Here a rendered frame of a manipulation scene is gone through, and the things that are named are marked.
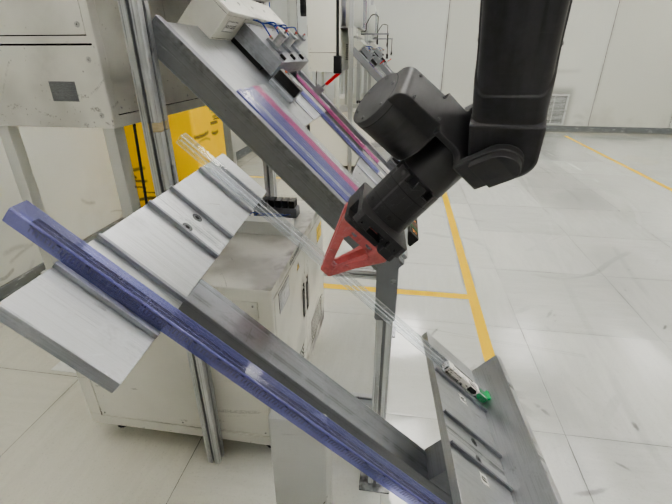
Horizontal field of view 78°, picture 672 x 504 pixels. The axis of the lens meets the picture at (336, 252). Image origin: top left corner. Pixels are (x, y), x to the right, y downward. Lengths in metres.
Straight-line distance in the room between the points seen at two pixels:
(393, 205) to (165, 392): 1.10
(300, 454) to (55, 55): 0.92
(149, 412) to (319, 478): 1.05
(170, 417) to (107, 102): 0.93
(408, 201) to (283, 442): 0.28
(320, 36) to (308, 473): 4.21
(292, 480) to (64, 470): 1.20
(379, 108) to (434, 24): 7.13
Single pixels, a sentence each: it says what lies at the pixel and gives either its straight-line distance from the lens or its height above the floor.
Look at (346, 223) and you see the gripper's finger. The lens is 0.43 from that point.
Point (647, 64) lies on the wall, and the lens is 8.32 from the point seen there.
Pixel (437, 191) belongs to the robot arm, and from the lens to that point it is 0.43.
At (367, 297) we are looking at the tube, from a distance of 0.50.
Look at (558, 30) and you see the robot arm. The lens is 0.33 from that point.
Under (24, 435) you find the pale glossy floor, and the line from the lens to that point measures 1.83.
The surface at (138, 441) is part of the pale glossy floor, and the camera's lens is 1.63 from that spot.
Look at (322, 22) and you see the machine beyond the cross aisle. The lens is 4.48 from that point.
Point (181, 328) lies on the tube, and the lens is 0.28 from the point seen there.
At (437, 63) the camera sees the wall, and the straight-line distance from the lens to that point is 7.50.
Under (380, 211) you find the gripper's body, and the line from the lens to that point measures 0.43.
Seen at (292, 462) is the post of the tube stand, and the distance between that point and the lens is 0.50.
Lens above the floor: 1.15
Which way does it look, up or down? 26 degrees down
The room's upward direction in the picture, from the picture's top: straight up
